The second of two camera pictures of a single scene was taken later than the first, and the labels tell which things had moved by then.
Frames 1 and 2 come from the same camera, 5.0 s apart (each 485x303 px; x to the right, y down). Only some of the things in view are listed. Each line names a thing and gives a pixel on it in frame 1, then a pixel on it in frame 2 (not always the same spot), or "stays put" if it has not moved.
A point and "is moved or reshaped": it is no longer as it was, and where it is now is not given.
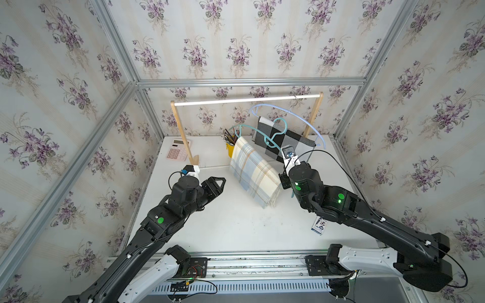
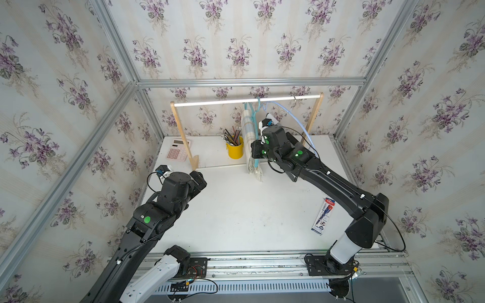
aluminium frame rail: [243, 266] stays put
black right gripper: [283, 179] to [254, 146]
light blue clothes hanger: [287, 111] to [263, 104]
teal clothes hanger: [268, 141] is moved or reshaped
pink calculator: [177, 151] stays put
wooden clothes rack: [194, 158] stays put
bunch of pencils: [229, 139] stays put
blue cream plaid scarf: [254, 174] to [248, 134]
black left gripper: [208, 187] to [200, 181]
